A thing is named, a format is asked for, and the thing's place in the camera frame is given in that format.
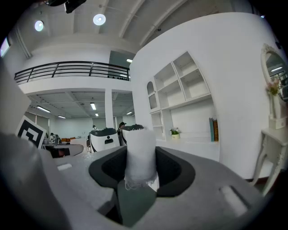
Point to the pink flowers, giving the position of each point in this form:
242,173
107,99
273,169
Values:
273,87

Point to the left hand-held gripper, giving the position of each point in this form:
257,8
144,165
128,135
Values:
30,132

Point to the white cloth roll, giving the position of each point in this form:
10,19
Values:
140,155

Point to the white dressing table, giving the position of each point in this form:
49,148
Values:
274,137

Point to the teal book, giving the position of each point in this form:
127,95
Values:
211,130

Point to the black balcony railing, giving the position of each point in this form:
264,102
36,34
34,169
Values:
91,69

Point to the white framed vanity mirror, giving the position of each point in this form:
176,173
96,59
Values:
275,67

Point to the small potted green plant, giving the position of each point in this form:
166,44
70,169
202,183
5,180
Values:
175,135

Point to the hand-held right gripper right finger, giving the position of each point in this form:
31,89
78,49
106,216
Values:
202,202

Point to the white shelf cabinet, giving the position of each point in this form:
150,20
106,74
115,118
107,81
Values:
166,85

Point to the round ceiling light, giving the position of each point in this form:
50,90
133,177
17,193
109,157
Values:
39,25
99,19

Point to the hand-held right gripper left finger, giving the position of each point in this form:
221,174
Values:
76,179

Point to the brown book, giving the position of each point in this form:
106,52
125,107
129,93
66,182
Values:
215,131

